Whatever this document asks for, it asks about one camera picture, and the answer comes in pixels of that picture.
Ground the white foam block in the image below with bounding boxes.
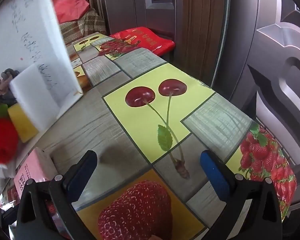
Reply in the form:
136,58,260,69
9,63,62,132

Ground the red printed plastic bag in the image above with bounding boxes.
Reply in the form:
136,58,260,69
109,27,176,57

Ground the fruit print tablecloth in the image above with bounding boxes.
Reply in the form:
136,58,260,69
5,31,298,240

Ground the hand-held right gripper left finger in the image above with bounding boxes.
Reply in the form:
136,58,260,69
16,150,98,240

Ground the plaid blanket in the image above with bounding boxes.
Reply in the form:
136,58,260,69
59,7,107,47

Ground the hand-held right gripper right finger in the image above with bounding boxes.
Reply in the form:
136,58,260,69
200,150,283,240

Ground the red plush apple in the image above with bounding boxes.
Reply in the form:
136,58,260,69
0,104,19,164

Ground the grey pink knotted rope toy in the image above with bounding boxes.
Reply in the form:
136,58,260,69
0,69,19,99

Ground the brown panel door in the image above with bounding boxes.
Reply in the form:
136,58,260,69
212,0,300,230
86,0,228,85

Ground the pink tissue packet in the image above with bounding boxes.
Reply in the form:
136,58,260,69
14,147,58,198

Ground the yellow sponge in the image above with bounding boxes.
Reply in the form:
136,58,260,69
7,104,39,143

